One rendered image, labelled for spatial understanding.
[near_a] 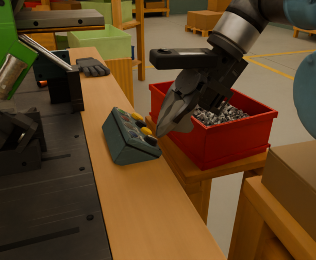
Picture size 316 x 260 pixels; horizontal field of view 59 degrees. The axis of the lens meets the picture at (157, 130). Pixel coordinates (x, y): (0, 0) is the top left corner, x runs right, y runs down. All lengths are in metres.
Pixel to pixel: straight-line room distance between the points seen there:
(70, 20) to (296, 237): 0.61
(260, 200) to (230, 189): 1.33
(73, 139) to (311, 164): 0.47
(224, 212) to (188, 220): 1.31
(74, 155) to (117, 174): 0.11
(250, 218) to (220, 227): 1.03
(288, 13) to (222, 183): 1.58
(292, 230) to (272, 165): 0.12
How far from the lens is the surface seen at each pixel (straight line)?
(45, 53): 0.72
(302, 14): 0.43
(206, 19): 6.48
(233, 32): 0.51
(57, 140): 0.64
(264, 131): 0.76
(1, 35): 0.58
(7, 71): 0.54
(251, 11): 0.52
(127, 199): 0.46
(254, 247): 0.66
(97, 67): 1.05
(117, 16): 3.15
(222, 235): 1.63
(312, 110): 0.37
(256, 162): 0.76
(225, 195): 1.85
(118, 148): 0.53
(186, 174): 0.67
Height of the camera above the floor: 1.22
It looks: 29 degrees down
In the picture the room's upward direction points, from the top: straight up
